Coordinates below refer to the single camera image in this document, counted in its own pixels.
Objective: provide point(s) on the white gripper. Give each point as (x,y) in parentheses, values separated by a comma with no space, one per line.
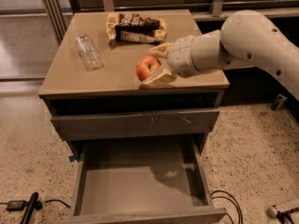
(179,58)

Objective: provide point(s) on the red apple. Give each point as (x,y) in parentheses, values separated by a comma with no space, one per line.
(146,66)

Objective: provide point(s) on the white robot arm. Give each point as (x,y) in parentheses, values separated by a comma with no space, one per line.
(246,39)

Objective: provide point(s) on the grey drawer cabinet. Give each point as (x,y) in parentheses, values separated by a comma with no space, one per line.
(70,90)

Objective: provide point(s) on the closed grey top drawer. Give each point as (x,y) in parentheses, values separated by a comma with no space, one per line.
(136,124)

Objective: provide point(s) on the open grey middle drawer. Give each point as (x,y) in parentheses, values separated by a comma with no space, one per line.
(142,181)

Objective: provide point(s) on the brown chip bag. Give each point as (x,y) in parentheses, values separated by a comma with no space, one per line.
(136,28)

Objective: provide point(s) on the clear plastic bottle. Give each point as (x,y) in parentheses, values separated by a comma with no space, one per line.
(88,53)

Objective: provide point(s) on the small dark floor device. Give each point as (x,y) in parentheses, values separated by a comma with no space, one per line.
(279,102)

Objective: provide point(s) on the blue tape piece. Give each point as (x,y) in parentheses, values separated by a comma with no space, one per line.
(72,158)

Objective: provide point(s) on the white power strip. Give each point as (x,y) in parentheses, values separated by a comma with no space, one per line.
(284,208)

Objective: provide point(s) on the black bar on floor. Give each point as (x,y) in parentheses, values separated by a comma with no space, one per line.
(33,204)

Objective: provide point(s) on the black power adapter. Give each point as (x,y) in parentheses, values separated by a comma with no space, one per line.
(16,205)

